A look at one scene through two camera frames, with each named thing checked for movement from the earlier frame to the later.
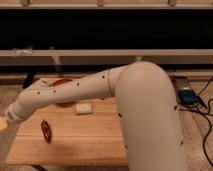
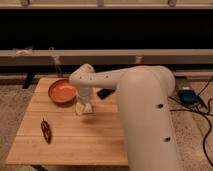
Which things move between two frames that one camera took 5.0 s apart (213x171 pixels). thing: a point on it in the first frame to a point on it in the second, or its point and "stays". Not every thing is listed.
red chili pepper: [46, 130] stays
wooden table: [79, 139] stays
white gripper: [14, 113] to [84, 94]
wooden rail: [105, 56] stays
